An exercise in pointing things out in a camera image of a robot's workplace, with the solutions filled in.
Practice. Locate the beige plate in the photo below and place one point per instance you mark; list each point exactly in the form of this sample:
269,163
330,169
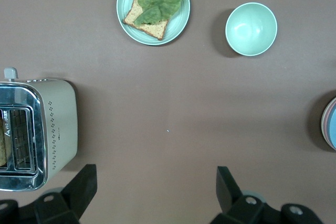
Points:
323,123

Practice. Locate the green bowl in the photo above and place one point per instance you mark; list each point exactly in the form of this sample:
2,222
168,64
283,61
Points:
250,28

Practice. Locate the green plate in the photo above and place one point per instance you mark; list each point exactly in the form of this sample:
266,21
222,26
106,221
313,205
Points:
178,22

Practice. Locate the blue plate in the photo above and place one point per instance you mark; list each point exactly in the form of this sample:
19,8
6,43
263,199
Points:
333,127

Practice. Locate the brown bread slice in toaster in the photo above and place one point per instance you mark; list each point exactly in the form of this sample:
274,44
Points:
2,142

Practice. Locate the brown table cloth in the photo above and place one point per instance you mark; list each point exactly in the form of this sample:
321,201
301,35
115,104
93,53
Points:
168,103

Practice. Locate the beige and chrome toaster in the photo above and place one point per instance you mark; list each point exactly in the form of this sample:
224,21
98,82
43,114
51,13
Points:
63,119

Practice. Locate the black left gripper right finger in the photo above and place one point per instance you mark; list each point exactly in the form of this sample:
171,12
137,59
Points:
233,200

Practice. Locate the toast slice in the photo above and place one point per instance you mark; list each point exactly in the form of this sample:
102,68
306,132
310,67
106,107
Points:
155,28

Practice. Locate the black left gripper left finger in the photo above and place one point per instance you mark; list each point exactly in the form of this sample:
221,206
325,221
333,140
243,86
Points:
76,190

